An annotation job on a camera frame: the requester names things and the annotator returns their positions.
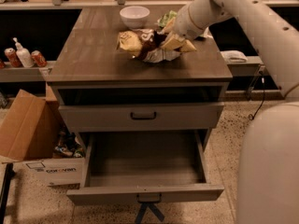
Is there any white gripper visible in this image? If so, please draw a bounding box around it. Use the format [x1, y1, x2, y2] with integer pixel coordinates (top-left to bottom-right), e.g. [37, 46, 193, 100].
[160, 4, 206, 50]

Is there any brown yellow chip bag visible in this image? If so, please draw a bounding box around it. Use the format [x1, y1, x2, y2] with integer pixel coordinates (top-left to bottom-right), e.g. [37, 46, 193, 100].
[116, 28, 198, 63]

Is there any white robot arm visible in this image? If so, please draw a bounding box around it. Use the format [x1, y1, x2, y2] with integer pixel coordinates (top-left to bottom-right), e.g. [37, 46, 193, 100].
[172, 0, 299, 224]

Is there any green chip bag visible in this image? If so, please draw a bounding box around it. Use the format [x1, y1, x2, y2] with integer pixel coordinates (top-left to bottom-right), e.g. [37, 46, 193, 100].
[157, 10, 177, 28]

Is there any closed grey upper drawer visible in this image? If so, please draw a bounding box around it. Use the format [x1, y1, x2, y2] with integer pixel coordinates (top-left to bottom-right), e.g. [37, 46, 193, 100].
[59, 103, 223, 133]

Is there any grey drawer cabinet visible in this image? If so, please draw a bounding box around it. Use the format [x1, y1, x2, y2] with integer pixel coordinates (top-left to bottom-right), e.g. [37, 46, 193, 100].
[47, 7, 232, 143]

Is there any open grey lower drawer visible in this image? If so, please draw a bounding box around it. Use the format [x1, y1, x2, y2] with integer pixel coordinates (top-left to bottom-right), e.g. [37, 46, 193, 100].
[67, 130, 224, 205]

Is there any white ceramic bowl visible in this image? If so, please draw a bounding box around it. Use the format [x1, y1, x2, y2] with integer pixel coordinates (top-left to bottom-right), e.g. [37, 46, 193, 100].
[120, 6, 150, 29]

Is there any white folded cloth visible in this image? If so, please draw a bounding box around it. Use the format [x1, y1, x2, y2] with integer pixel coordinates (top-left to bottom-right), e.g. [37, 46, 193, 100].
[221, 50, 248, 63]

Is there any right red soda can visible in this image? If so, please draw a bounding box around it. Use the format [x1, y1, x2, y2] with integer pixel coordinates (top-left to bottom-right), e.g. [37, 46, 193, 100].
[31, 50, 47, 67]

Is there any red soda can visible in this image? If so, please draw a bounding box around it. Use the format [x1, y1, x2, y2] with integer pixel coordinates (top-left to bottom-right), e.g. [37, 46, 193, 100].
[5, 48, 21, 67]
[31, 50, 47, 67]

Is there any white pump bottle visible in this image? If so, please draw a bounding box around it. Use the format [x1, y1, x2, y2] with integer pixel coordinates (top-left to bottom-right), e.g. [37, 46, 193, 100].
[13, 37, 35, 68]

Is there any left red soda can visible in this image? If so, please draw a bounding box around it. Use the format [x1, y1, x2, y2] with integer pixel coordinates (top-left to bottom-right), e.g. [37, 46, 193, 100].
[5, 48, 21, 67]

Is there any open brown cardboard box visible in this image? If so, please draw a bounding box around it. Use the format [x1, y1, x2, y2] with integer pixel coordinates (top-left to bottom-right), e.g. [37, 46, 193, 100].
[0, 90, 84, 186]

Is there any black stand at left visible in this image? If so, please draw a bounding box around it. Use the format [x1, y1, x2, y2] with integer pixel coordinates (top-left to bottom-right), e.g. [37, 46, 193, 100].
[0, 163, 15, 224]

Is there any black floor cable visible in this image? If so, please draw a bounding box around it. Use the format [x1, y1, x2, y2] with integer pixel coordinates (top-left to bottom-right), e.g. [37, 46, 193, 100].
[248, 73, 266, 121]

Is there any grey side shelf rail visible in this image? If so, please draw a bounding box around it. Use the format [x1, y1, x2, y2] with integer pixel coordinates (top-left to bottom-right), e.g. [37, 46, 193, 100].
[0, 61, 56, 83]

